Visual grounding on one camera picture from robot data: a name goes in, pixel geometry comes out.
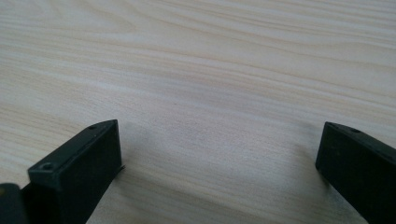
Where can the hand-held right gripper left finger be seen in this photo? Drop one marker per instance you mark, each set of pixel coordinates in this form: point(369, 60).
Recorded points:
point(77, 174)

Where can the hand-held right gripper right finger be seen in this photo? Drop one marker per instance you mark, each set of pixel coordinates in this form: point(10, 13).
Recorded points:
point(361, 171)

